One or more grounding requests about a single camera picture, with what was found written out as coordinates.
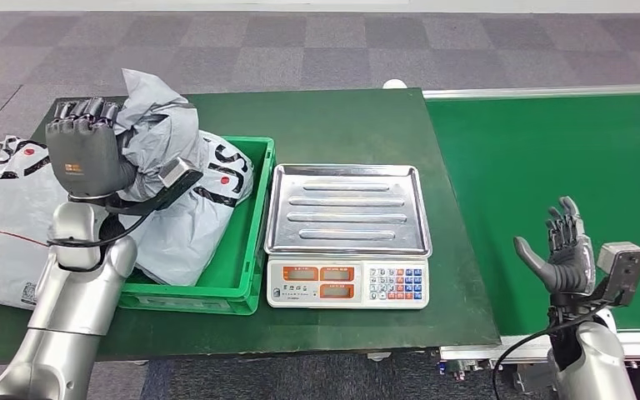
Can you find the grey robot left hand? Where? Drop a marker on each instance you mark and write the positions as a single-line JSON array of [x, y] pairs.
[[85, 160]]

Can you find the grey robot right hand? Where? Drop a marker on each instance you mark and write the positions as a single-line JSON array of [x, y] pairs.
[[568, 270]]

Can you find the grey parcel red print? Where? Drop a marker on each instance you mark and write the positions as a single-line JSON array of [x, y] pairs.
[[154, 138]]

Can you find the small grey parcel black print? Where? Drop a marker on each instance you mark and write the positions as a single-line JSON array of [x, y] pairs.
[[187, 243]]

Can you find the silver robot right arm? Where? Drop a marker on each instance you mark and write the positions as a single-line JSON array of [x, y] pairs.
[[590, 359]]

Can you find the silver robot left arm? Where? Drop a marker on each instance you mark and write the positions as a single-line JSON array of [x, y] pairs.
[[77, 298]]

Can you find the flat grey bag black print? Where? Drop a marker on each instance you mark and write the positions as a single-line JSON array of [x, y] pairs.
[[27, 160]]

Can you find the large grey bag red print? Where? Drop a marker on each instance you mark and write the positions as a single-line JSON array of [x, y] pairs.
[[5, 210]]

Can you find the green plastic crate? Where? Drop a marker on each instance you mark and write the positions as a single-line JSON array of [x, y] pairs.
[[242, 248]]

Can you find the white table foot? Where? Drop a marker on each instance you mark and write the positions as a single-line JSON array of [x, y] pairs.
[[378, 356], [139, 362]]

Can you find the electronic scale with steel tray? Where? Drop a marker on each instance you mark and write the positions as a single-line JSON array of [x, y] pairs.
[[347, 210]]

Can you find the dark green table board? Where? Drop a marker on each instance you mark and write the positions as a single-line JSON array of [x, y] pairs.
[[325, 121]]

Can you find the white round knob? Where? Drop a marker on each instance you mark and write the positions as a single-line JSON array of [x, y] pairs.
[[394, 84]]

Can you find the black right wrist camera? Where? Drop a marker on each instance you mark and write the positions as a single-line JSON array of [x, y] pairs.
[[623, 270]]

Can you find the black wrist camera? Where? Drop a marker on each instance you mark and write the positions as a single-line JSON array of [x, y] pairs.
[[623, 270], [179, 176]]

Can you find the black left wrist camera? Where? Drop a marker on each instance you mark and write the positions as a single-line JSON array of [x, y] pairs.
[[179, 176]]

